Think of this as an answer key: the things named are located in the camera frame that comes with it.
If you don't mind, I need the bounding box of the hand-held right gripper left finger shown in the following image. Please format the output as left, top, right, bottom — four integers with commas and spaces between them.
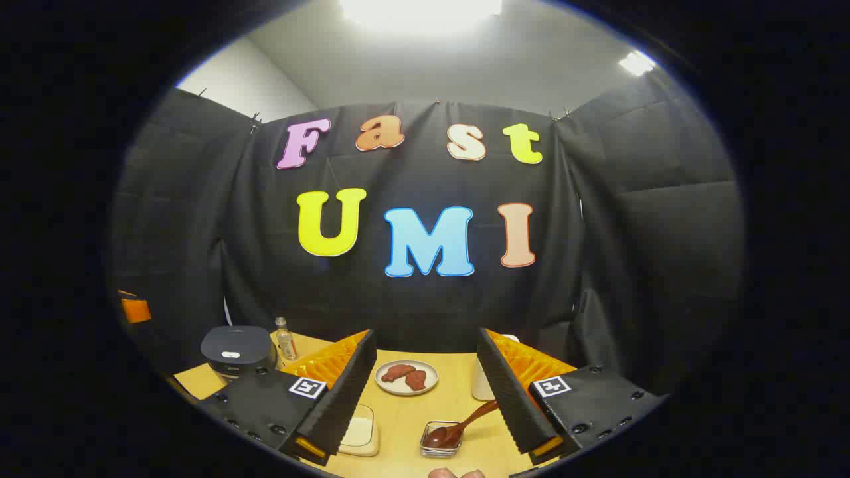
198, 329, 378, 465

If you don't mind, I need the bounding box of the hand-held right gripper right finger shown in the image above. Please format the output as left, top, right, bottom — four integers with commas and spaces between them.
477, 327, 668, 465

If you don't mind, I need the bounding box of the white chopstick holder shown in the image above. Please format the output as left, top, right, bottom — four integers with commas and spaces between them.
471, 334, 521, 402

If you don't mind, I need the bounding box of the dark wooden spoon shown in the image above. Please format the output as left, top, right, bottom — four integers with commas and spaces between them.
424, 400, 500, 449

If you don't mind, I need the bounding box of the dark grey rice cooker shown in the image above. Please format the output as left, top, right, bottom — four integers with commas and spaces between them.
201, 325, 277, 383

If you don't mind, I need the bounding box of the cream rectangular dish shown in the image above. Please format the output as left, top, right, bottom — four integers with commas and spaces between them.
337, 404, 381, 457

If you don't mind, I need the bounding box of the small clear bottle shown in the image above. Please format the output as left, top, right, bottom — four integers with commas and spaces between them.
276, 317, 298, 362

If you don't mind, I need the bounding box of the round white plate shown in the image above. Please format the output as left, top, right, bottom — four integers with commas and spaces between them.
375, 360, 440, 397

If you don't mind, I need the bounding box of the small square glass bowl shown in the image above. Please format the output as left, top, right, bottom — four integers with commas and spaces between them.
420, 420, 464, 459

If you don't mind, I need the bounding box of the black backdrop cloth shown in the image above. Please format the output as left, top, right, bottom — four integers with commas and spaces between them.
110, 86, 744, 399

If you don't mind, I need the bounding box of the ceiling light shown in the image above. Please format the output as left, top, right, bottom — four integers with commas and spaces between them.
339, 0, 503, 34
619, 51, 657, 76

